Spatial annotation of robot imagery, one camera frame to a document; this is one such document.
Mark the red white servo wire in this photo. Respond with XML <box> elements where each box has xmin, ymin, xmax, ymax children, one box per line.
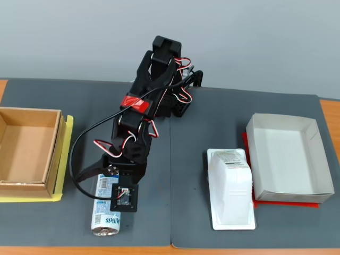
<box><xmin>93</xmin><ymin>121</ymin><xmax>160</xmax><ymax>159</ymax></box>
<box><xmin>169</xmin><ymin>56</ymin><xmax>193</xmax><ymax>105</ymax></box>

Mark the grey textured mat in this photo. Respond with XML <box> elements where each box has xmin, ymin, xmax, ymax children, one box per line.
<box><xmin>169</xmin><ymin>86</ymin><xmax>340</xmax><ymax>250</ymax></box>
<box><xmin>0</xmin><ymin>78</ymin><xmax>172</xmax><ymax>248</ymax></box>

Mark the yellow paper sheet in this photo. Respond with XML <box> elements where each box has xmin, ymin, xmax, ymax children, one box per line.
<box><xmin>0</xmin><ymin>114</ymin><xmax>75</xmax><ymax>203</ymax></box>

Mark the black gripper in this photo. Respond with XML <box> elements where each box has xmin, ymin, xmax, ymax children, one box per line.
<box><xmin>79</xmin><ymin>137</ymin><xmax>150</xmax><ymax>184</ymax></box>

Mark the white plastic food package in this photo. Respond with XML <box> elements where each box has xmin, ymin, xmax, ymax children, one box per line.
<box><xmin>207</xmin><ymin>148</ymin><xmax>257</xmax><ymax>231</ymax></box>

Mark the white paper box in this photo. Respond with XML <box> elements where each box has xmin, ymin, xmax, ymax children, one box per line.
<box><xmin>245</xmin><ymin>113</ymin><xmax>335</xmax><ymax>205</ymax></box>

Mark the white blue drink can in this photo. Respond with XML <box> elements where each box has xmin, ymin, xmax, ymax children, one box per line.
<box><xmin>91</xmin><ymin>174</ymin><xmax>122</xmax><ymax>237</ymax></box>

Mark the red paper sheet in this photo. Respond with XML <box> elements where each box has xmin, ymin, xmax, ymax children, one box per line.
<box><xmin>241</xmin><ymin>131</ymin><xmax>320</xmax><ymax>210</ymax></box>

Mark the black camera cable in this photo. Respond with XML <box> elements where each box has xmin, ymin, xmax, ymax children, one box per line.
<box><xmin>69</xmin><ymin>69</ymin><xmax>204</xmax><ymax>200</ymax></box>

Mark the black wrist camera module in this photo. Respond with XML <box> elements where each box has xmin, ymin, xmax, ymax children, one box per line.
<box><xmin>109</xmin><ymin>183</ymin><xmax>139</xmax><ymax>213</ymax></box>

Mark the brown cardboard box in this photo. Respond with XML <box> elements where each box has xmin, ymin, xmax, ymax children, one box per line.
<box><xmin>0</xmin><ymin>107</ymin><xmax>67</xmax><ymax>199</ymax></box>

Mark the red tape strip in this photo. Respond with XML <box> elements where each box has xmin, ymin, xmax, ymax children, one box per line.
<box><xmin>120</xmin><ymin>93</ymin><xmax>150</xmax><ymax>114</ymax></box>

